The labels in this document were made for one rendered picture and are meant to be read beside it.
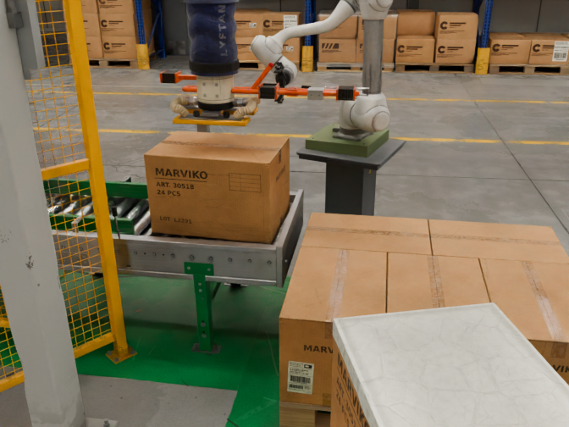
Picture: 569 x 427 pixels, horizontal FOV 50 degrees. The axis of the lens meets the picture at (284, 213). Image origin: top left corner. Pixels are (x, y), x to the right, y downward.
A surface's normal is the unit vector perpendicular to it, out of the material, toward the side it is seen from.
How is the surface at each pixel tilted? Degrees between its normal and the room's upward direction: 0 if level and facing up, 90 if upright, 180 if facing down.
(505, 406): 0
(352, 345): 0
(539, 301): 0
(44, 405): 90
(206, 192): 90
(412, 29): 92
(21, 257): 89
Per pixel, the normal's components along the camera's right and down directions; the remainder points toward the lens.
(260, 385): 0.00, -0.91
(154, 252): -0.16, 0.40
